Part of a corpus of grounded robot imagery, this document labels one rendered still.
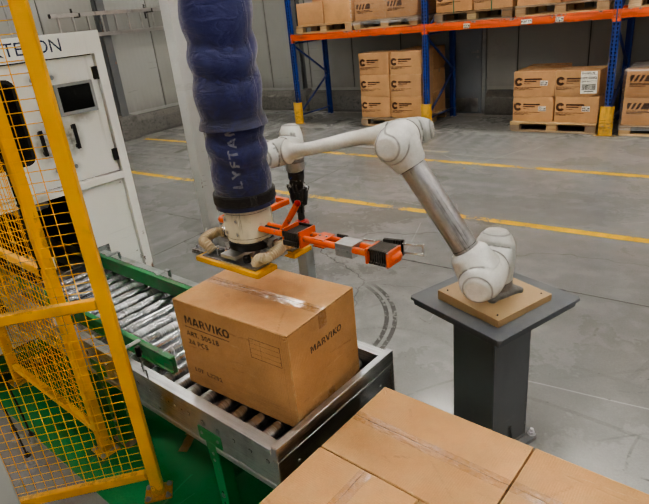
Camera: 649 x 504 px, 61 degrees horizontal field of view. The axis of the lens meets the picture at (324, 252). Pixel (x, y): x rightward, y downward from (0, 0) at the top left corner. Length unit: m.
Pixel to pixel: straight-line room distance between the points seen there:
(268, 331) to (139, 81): 10.46
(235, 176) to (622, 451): 2.09
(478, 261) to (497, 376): 0.61
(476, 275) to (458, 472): 0.68
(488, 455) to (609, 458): 0.99
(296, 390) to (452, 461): 0.57
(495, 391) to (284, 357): 1.02
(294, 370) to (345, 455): 0.33
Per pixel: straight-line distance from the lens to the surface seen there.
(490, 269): 2.13
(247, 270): 1.97
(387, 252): 1.65
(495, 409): 2.62
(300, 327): 1.93
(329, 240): 1.84
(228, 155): 1.91
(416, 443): 2.04
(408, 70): 9.67
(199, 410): 2.25
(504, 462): 2.00
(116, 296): 3.48
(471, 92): 10.61
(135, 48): 12.15
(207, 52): 1.87
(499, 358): 2.48
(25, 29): 2.08
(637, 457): 2.95
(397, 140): 2.02
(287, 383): 2.01
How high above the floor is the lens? 1.93
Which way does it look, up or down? 23 degrees down
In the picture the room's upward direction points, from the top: 6 degrees counter-clockwise
